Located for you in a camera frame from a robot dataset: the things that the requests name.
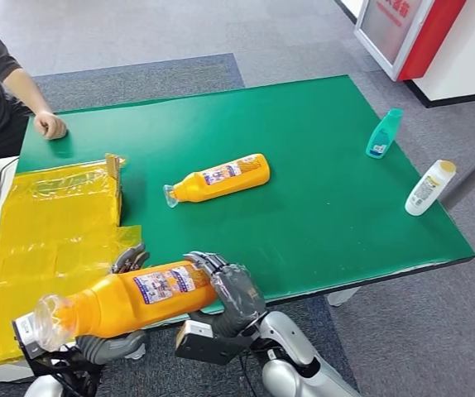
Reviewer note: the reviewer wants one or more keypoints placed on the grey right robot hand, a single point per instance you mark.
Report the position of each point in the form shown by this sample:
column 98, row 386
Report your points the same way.
column 237, row 296

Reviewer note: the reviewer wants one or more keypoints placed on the person's forearm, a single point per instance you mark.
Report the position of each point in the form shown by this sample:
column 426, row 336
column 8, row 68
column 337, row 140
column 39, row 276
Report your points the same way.
column 26, row 90

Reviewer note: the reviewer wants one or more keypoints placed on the red and white sign stand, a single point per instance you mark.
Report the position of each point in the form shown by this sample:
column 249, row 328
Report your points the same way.
column 407, row 30

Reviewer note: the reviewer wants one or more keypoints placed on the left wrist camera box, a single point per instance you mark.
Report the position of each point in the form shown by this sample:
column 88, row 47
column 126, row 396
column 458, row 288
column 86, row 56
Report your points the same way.
column 26, row 334

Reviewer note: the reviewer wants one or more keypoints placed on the white bottle with yellow cap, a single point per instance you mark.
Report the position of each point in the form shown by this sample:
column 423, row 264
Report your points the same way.
column 428, row 189

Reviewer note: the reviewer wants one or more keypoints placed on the yellow plastic-wrapped cardboard box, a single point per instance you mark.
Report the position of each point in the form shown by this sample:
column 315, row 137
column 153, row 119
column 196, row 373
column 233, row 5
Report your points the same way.
column 47, row 230

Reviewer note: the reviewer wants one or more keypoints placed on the white cabinet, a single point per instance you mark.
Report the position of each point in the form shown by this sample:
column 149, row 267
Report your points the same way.
column 460, row 60

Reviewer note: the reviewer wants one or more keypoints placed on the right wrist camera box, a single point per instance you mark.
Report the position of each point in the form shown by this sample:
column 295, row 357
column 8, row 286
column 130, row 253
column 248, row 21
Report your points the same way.
column 204, row 342

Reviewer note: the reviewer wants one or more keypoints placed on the grey metal bar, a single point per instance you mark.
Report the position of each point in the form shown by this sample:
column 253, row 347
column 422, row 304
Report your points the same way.
column 471, row 178

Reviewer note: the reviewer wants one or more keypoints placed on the teal bottle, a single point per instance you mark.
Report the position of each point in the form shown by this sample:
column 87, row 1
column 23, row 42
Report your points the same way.
column 383, row 134

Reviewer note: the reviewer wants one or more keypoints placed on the white table foot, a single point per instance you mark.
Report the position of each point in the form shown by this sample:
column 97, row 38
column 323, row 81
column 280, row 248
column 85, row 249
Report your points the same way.
column 343, row 297
column 136, row 353

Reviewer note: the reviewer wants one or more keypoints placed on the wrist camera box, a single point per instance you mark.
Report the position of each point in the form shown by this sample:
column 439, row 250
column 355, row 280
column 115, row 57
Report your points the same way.
column 204, row 342
column 26, row 334

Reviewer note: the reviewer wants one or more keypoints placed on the green table board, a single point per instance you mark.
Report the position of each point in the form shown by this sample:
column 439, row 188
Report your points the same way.
column 303, row 120

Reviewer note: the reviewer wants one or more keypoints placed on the orange bottle with clear cap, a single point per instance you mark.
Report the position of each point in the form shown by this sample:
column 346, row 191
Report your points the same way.
column 138, row 298
column 220, row 178

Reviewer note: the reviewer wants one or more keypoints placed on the person's hand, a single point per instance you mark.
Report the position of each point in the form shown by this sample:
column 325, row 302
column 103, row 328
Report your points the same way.
column 49, row 126

